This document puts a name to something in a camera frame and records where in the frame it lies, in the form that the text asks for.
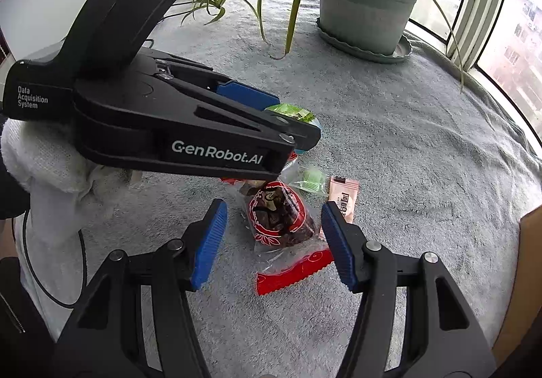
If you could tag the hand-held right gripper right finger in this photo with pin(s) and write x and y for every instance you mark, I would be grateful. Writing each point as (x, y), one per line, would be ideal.
(336, 242)

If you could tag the green plant pot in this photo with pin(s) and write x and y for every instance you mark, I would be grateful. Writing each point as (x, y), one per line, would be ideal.
(364, 9)

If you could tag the green pot saucer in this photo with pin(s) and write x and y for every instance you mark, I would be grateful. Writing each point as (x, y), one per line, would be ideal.
(381, 57)

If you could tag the person's left hand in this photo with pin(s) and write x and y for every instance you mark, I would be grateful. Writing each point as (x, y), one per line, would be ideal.
(46, 162)

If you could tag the grey blanket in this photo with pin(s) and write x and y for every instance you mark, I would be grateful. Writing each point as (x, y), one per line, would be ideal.
(423, 149)

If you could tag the green lidded jelly cup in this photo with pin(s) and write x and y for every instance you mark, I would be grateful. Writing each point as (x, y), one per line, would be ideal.
(292, 111)

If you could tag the cardboard box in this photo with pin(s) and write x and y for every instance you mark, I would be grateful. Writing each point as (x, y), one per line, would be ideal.
(525, 276)

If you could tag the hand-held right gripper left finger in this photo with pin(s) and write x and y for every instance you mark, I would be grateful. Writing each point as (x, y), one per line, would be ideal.
(209, 242)

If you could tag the clear red-edged date packet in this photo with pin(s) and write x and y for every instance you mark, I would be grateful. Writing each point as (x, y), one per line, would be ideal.
(279, 221)

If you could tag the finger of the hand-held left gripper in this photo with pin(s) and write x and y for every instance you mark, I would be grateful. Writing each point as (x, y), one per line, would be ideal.
(296, 133)
(250, 95)

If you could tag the pink snack packet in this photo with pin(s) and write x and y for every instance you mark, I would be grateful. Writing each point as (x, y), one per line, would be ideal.
(345, 195)

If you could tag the pale green candy packet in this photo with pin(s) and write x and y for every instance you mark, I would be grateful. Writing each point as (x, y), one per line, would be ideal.
(313, 181)

